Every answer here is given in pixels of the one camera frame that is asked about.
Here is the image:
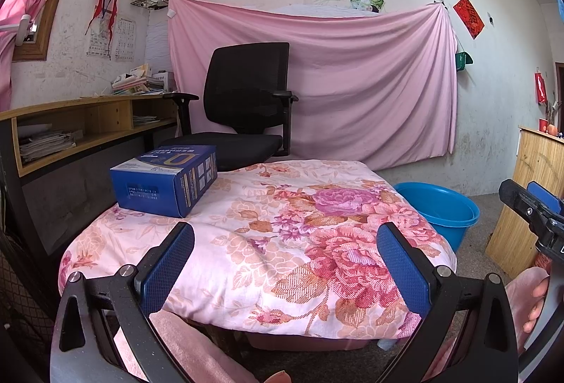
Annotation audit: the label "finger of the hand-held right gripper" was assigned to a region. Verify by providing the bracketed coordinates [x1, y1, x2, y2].
[527, 181, 564, 217]
[499, 179, 564, 264]

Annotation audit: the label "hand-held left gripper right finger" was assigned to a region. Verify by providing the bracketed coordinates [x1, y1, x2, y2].
[376, 222, 520, 383]

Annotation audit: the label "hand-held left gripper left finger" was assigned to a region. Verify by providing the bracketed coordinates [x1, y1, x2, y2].
[50, 222, 196, 383]

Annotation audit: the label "blue plastic bucket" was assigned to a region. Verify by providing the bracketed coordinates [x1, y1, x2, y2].
[392, 182, 480, 254]

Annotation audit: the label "person's right hand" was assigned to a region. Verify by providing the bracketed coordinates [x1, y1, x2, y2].
[523, 277, 551, 336]

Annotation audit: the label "wooden cabinet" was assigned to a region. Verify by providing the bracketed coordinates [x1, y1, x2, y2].
[485, 125, 564, 280]

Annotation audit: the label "pink fleece trousers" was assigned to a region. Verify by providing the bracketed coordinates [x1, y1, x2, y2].
[112, 266, 549, 383]

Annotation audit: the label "blue cardboard box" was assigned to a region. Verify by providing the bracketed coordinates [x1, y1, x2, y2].
[109, 144, 218, 218]

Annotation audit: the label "red hanging packet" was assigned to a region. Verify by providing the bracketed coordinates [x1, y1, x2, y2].
[534, 72, 548, 104]

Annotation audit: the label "dark wooden doorway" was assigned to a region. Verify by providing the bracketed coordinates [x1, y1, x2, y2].
[553, 62, 564, 132]

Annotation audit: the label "floral blanket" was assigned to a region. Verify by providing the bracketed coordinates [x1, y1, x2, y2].
[58, 159, 456, 340]

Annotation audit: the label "wooden desk hutch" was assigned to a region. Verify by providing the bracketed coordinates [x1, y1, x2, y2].
[0, 93, 179, 177]

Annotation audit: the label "stack of books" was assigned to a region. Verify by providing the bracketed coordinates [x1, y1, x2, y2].
[111, 64, 172, 95]

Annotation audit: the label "black office chair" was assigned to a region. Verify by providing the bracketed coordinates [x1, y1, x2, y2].
[161, 42, 299, 172]

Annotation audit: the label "pink hanging sheet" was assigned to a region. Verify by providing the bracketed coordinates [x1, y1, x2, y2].
[168, 0, 459, 172]

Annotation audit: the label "red hanging scarves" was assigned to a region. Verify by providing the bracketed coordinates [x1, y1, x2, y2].
[86, 0, 129, 57]

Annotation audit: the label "red paper wall poster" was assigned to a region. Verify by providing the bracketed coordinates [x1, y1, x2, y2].
[453, 0, 485, 40]

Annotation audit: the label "white wall calendar sheet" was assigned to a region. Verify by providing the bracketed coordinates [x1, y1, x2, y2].
[115, 18, 136, 61]
[87, 24, 111, 57]

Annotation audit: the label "wire wall shelf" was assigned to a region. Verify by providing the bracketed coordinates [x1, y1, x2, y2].
[130, 0, 170, 11]

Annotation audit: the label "white window handle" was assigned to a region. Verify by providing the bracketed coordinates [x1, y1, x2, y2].
[0, 14, 32, 46]

